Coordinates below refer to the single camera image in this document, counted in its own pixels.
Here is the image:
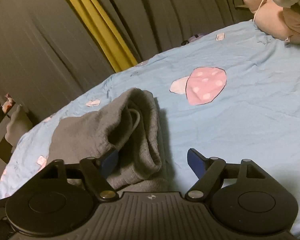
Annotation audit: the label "grey knit pants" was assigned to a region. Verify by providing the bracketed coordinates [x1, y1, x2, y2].
[47, 88, 168, 192]

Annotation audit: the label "grey cloth on desk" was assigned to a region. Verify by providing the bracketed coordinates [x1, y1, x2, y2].
[5, 105, 33, 147]

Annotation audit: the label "light blue mushroom bedsheet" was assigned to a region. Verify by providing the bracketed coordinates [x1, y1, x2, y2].
[0, 21, 300, 238]

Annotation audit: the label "grey curtain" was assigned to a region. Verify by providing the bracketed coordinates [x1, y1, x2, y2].
[0, 0, 251, 123]

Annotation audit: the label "yellow curtain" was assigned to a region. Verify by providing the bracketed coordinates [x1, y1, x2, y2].
[69, 0, 137, 73]

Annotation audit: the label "pink plush toy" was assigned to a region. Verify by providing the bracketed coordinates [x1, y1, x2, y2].
[243, 0, 300, 44]

